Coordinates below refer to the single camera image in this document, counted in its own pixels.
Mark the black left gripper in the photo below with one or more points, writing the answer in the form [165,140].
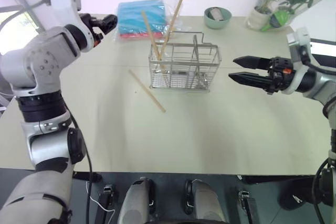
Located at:
[95,26]

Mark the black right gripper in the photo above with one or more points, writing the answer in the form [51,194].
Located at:
[279,74]

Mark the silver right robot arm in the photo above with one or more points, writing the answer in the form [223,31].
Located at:
[319,83]

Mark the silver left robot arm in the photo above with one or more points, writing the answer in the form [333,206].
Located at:
[39,61]

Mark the metal spoon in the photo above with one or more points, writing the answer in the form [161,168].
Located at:
[203,79]

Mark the folded blue and red cloths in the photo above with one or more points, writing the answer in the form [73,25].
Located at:
[141,16]

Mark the wooden chopstick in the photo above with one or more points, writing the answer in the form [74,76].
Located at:
[150,33]
[175,15]
[147,91]

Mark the green bowl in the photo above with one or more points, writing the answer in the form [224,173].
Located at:
[218,23]

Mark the green plastic scoop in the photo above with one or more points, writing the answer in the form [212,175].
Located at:
[278,19]

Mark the clear plastic bag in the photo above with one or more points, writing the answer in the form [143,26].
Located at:
[176,26]

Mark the grey object in bowl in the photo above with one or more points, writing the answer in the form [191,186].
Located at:
[215,14]

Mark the grey rounded robot leg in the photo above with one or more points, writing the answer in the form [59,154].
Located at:
[137,203]
[206,203]

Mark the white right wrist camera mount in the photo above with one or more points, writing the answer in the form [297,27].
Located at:
[299,48]

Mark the black metal bracket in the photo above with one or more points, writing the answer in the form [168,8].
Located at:
[248,205]
[106,200]

